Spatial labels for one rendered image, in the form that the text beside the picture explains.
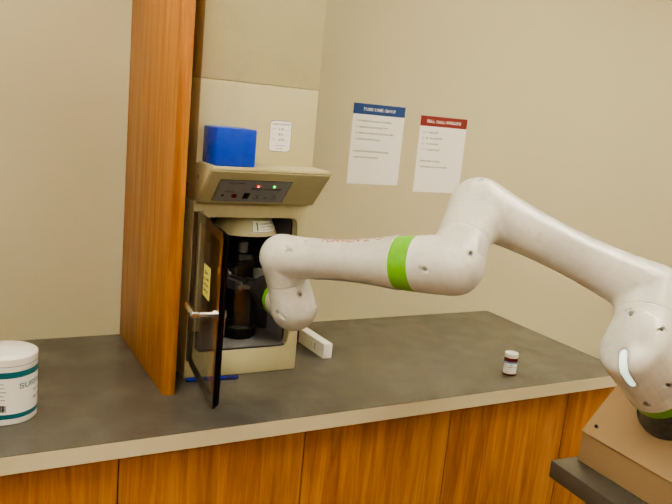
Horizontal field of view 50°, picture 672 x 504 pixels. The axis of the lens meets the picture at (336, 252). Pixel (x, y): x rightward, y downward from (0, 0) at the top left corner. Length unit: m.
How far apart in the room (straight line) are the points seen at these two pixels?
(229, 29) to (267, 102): 0.20
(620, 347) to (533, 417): 0.82
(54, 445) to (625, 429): 1.20
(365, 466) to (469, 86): 1.45
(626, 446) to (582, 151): 1.73
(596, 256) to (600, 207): 1.76
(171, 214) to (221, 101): 0.31
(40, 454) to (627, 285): 1.23
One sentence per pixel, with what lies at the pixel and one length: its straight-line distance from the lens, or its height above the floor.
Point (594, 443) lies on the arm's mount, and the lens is 1.74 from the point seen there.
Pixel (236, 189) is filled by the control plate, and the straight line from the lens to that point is 1.79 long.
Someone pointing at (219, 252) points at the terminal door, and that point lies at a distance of 1.56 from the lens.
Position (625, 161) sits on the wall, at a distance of 3.38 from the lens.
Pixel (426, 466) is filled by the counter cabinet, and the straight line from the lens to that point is 2.09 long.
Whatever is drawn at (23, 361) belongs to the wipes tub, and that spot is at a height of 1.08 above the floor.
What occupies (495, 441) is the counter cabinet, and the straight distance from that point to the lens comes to 2.21.
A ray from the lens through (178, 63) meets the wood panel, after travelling 1.71.
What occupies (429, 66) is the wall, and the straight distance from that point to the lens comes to 2.64.
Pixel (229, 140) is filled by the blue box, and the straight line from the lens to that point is 1.72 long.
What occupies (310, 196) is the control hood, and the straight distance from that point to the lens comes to 1.89.
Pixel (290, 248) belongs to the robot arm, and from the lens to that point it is 1.60.
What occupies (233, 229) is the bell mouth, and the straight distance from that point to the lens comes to 1.92.
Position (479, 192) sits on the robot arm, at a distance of 1.50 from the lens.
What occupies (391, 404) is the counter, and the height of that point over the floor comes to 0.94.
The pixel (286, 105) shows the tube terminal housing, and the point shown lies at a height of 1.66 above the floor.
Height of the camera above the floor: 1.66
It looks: 11 degrees down
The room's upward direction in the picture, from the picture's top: 6 degrees clockwise
